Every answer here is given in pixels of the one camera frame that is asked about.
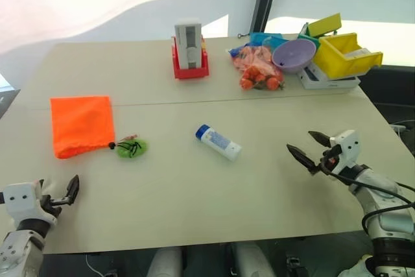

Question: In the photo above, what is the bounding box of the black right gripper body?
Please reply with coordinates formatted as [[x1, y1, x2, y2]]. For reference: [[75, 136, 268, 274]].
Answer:
[[313, 144, 342, 176]]

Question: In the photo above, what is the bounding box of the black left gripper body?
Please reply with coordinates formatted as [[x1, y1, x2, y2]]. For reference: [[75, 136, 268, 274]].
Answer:
[[40, 193, 64, 218]]

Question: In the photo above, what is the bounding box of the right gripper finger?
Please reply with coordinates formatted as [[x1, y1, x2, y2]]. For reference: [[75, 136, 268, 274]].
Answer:
[[286, 143, 317, 175], [307, 130, 331, 148]]

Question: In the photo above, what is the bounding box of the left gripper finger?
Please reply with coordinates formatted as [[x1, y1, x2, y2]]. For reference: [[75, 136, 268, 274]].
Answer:
[[51, 175, 80, 207]]

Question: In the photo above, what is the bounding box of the bag of red toy fruits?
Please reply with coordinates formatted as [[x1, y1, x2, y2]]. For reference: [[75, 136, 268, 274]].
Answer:
[[239, 65, 287, 92]]

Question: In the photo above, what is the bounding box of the clear bag of orange carrots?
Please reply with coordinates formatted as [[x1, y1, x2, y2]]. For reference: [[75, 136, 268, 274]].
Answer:
[[228, 44, 280, 73]]

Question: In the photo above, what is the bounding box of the blue plastic bag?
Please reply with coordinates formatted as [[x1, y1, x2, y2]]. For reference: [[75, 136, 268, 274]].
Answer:
[[248, 31, 283, 47]]

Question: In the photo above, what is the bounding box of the flat white box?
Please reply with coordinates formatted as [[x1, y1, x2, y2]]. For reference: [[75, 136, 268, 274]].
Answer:
[[296, 62, 362, 90]]

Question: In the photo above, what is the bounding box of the green round sponge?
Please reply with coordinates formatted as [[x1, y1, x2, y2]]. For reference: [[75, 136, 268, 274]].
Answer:
[[115, 138, 148, 160]]

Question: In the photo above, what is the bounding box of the white tube with blue cap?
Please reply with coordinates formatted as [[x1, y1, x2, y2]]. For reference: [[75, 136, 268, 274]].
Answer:
[[195, 124, 243, 162]]

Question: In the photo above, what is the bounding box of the purple plastic bowl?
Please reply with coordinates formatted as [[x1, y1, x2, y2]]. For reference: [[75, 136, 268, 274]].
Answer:
[[272, 38, 318, 75]]

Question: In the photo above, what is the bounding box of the yellow green plastic bin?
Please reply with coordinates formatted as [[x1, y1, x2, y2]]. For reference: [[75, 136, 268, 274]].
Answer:
[[297, 12, 343, 40]]

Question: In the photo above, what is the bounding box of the white rounded robot leg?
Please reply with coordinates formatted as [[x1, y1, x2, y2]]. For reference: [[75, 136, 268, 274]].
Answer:
[[232, 243, 277, 277], [146, 245, 185, 277]]

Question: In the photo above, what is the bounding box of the red plastic bin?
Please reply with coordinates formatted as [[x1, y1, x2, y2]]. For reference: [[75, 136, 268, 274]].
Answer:
[[171, 34, 211, 80]]

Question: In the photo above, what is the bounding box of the grey white block device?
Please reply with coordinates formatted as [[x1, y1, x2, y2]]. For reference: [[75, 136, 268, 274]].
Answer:
[[174, 16, 202, 71]]

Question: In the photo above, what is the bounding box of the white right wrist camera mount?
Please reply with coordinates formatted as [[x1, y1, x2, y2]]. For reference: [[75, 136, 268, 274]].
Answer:
[[326, 129, 361, 174]]

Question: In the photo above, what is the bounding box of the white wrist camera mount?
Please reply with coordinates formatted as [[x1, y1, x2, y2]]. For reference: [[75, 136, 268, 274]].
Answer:
[[1, 181, 62, 226], [326, 129, 361, 174]]

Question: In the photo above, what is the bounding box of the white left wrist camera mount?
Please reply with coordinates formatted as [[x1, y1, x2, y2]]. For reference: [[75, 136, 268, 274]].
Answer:
[[1, 181, 62, 226]]

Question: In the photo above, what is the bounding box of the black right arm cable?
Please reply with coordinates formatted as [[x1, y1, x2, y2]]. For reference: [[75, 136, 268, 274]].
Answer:
[[320, 156, 415, 235]]

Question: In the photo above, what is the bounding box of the orange drawstring bag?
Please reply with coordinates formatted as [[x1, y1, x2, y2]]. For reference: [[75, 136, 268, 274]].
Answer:
[[49, 95, 117, 160]]

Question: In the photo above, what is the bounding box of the thin white cable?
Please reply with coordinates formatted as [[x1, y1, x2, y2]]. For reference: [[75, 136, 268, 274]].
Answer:
[[85, 253, 105, 275]]

